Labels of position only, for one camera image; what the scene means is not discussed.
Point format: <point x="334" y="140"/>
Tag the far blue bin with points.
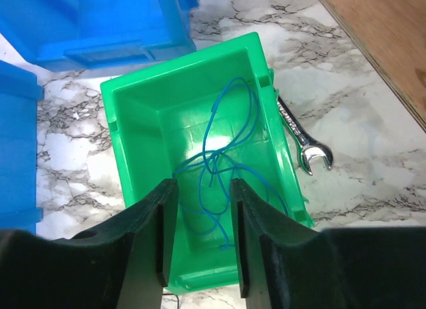
<point x="65" y="35"/>

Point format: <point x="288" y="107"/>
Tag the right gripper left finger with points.
<point x="123" y="262"/>

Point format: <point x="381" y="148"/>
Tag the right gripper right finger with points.
<point x="283" y="264"/>

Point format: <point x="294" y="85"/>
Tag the open-end wrench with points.
<point x="307" y="147"/>

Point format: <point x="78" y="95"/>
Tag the blue bin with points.
<point x="65" y="35"/>
<point x="20" y="94"/>

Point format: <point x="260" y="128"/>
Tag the near blue bin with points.
<point x="20" y="94"/>

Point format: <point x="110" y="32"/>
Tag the wooden board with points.
<point x="391" y="35"/>

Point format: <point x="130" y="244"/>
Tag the green bin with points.
<point x="203" y="119"/>

